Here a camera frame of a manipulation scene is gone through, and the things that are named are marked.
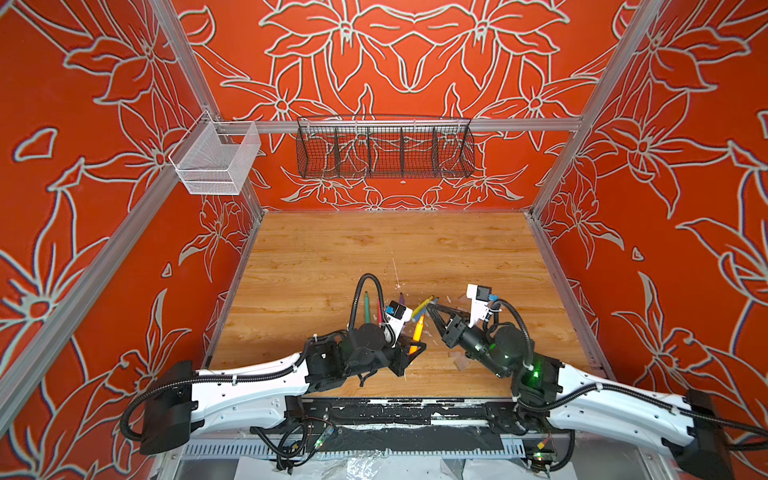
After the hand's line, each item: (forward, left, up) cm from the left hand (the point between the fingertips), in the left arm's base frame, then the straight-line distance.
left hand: (425, 345), depth 67 cm
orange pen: (+2, +2, +2) cm, 3 cm away
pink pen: (+3, +11, +10) cm, 15 cm away
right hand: (+6, +1, +7) cm, 9 cm away
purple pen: (+22, +5, -18) cm, 29 cm away
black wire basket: (+61, +13, +13) cm, 64 cm away
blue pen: (+6, +1, +6) cm, 8 cm away
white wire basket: (+45, +66, +15) cm, 81 cm away
